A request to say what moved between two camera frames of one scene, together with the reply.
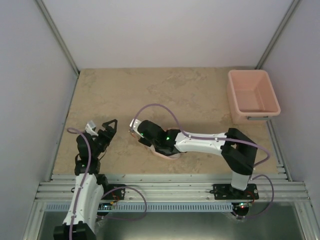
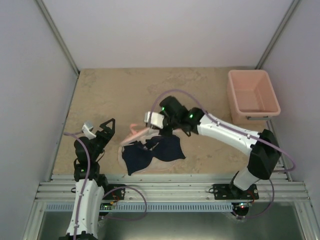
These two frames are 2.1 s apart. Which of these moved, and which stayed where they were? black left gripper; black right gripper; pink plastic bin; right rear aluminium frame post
Moved: black right gripper
Stayed: pink plastic bin; black left gripper; right rear aluminium frame post
